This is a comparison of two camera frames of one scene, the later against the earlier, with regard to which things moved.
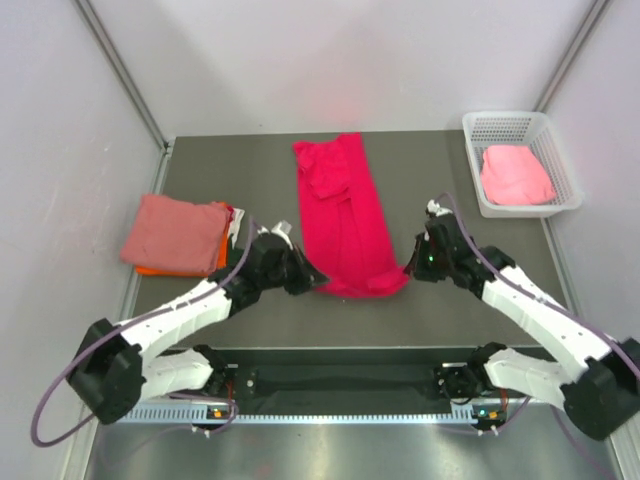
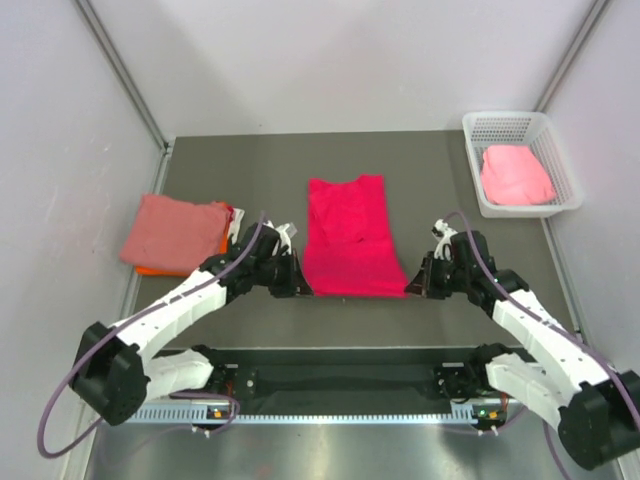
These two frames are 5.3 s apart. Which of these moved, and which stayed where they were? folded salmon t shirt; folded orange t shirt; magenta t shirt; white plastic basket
Moved: magenta t shirt
Stayed: folded salmon t shirt; folded orange t shirt; white plastic basket
